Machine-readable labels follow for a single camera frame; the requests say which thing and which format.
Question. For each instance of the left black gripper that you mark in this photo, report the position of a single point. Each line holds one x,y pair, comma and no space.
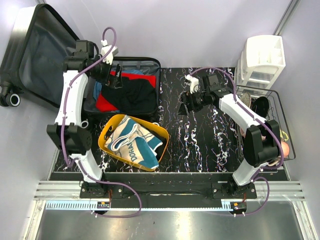
118,82

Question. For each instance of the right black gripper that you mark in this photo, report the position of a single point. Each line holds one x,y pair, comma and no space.
187,97

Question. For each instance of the white teal cartoon towel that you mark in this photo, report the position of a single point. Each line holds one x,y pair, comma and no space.
133,142

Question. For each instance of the white black space suitcase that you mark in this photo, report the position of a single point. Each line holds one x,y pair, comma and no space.
33,63

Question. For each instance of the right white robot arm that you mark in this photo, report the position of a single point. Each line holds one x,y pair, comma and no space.
262,142

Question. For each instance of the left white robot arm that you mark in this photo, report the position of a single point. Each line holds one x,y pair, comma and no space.
67,132

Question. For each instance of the red folded garment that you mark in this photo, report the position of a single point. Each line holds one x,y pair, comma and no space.
107,103

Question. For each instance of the grey patterned plate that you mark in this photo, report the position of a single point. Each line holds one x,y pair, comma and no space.
246,99

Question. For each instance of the black bowl in basket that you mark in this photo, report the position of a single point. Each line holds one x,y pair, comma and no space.
261,106

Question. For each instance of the white compartment organizer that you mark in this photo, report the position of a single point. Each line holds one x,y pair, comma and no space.
261,62

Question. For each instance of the yellow green mug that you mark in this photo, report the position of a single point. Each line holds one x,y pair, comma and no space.
284,136

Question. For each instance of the peach pink cup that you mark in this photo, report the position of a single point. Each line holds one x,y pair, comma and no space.
286,151

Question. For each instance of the black wire basket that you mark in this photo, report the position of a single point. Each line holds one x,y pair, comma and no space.
275,112

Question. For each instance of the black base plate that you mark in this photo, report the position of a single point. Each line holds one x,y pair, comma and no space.
167,190

